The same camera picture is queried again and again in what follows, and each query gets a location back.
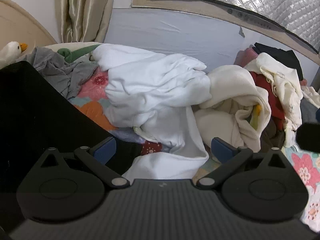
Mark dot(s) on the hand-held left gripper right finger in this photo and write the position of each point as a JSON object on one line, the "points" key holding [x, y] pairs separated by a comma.
{"points": [[221, 150]]}

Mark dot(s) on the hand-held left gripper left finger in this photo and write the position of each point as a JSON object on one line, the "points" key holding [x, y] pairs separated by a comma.
{"points": [[106, 151]]}

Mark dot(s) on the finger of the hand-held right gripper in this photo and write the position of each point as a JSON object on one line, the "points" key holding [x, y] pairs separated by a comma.
{"points": [[308, 137]]}

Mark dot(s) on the white sweatshirt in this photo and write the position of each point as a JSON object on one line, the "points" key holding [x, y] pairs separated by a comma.
{"points": [[150, 87]]}

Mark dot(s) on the grey-blue garment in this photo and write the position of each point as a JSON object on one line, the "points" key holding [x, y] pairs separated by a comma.
{"points": [[310, 110]]}

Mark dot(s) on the floral bedsheet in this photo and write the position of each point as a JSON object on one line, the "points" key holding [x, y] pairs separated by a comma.
{"points": [[302, 165]]}

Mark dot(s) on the dark olive garment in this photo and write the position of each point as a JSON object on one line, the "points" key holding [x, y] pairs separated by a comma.
{"points": [[272, 137]]}

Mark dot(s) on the cream knit garment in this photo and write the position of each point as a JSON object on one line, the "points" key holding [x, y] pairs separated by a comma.
{"points": [[230, 85]]}

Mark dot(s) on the red garment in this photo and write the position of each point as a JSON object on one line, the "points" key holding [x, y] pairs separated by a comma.
{"points": [[262, 85]]}

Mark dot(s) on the dark flat object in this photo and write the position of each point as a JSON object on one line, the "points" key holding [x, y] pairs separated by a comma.
{"points": [[37, 110]]}

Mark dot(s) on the black garment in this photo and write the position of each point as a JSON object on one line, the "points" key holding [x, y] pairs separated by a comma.
{"points": [[280, 53]]}

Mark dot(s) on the grey garment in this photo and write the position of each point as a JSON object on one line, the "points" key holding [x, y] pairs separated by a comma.
{"points": [[57, 72]]}

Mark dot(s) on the pink garment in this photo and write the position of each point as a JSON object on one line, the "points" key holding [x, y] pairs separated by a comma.
{"points": [[246, 55]]}

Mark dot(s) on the green cloth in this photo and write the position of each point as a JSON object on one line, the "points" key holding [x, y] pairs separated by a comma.
{"points": [[75, 55]]}

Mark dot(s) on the white goose plush toy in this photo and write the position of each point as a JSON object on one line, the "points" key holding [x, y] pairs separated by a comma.
{"points": [[11, 51]]}

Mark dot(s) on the gold curtain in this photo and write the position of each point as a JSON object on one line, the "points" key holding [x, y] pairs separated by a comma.
{"points": [[82, 10]]}

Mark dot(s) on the beige headboard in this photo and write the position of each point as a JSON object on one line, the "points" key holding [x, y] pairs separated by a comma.
{"points": [[25, 25]]}

